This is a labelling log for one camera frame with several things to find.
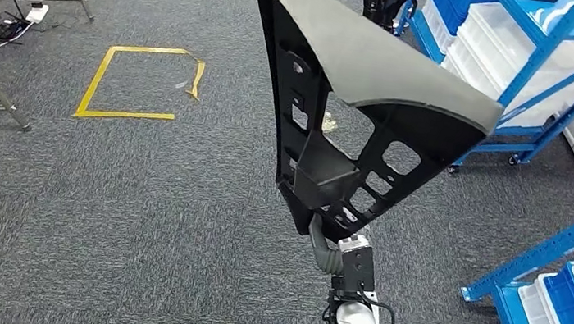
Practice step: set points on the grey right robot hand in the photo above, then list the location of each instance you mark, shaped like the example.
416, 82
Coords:
317, 236

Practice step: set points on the black plastic plate bracket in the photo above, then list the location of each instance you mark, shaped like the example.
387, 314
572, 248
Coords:
365, 55

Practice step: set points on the clear plastic film scrap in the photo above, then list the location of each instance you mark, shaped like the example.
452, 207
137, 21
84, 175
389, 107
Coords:
330, 124

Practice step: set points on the yellow floor tape square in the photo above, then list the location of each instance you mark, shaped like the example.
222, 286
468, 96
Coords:
95, 77

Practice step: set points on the white power strip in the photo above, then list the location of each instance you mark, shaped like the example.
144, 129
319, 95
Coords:
37, 13

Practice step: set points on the black power adapter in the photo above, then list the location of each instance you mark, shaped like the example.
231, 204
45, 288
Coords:
7, 30

